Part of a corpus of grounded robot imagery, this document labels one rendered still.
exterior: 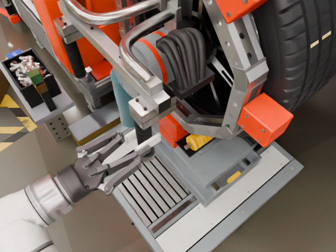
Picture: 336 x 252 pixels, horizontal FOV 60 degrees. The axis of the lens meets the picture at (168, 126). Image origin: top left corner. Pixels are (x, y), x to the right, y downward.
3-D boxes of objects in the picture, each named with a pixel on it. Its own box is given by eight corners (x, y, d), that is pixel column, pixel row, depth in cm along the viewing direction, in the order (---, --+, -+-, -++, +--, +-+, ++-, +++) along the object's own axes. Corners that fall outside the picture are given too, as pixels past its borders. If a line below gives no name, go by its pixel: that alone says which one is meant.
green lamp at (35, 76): (45, 81, 106) (41, 73, 103) (34, 86, 105) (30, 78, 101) (40, 75, 108) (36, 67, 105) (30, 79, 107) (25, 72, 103)
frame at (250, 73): (236, 156, 93) (299, 0, 49) (221, 167, 91) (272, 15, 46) (138, 62, 118) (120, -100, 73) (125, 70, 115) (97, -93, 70)
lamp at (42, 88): (49, 90, 110) (45, 83, 107) (39, 95, 109) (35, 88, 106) (45, 84, 112) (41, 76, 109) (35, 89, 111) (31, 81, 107)
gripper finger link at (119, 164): (87, 170, 61) (89, 175, 60) (136, 148, 64) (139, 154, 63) (91, 178, 64) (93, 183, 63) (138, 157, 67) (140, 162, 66)
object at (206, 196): (257, 165, 147) (262, 156, 139) (204, 208, 134) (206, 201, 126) (192, 104, 169) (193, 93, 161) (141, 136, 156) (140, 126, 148)
